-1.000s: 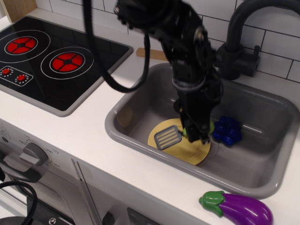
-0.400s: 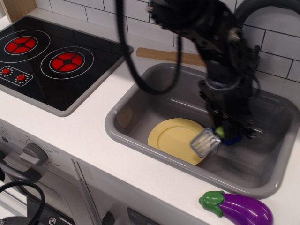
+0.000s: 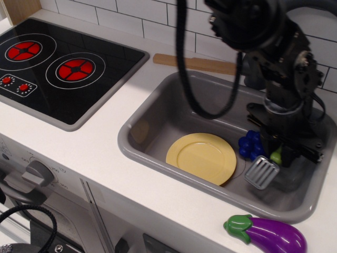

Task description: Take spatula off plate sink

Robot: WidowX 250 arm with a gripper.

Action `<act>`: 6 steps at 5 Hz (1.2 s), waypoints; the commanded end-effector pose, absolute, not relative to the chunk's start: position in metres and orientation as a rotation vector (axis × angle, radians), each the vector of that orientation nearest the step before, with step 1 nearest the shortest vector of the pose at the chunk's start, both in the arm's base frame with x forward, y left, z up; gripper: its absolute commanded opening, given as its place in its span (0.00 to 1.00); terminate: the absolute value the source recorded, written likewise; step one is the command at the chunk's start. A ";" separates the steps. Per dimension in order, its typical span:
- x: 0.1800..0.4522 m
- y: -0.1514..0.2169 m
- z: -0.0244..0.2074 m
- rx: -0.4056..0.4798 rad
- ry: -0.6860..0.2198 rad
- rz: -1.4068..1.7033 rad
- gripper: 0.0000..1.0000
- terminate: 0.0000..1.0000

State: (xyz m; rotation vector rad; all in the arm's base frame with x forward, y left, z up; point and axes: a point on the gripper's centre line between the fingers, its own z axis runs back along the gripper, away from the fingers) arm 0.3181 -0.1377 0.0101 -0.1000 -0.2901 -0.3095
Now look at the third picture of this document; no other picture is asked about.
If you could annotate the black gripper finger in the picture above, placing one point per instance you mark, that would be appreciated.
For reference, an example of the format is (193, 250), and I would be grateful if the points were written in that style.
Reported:
(271, 145)
(288, 155)

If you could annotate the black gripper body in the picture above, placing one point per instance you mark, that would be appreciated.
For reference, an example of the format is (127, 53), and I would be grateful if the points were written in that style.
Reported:
(295, 129)

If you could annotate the green handled grey spatula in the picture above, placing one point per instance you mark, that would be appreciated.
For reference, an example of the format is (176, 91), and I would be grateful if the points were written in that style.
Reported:
(263, 170)

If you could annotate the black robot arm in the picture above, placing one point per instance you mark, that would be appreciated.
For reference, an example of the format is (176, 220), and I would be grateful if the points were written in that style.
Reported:
(264, 33)

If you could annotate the yellow plate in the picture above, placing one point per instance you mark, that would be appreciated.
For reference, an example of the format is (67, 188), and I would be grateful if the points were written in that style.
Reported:
(203, 155)

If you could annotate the blue toy grapes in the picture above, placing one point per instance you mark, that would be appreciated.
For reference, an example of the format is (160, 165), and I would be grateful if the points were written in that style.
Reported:
(250, 146)

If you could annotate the black faucet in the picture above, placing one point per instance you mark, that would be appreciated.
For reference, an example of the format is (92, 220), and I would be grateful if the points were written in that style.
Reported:
(253, 78)

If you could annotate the purple toy eggplant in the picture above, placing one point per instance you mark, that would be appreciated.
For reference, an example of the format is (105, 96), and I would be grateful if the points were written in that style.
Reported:
(266, 234)

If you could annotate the wooden block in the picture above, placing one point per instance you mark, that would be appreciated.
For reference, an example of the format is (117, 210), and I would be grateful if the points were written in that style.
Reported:
(197, 64)

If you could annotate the black toy stove top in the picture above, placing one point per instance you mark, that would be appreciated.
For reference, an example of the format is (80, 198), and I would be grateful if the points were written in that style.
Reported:
(62, 76)

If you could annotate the grey oven knob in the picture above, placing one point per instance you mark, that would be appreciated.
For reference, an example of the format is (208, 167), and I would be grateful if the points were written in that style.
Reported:
(38, 174)

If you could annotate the wooden side panel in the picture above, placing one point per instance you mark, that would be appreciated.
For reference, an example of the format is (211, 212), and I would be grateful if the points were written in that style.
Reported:
(19, 10)

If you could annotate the grey oven door handle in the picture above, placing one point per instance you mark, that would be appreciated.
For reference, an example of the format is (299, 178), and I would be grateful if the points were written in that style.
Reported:
(32, 197)

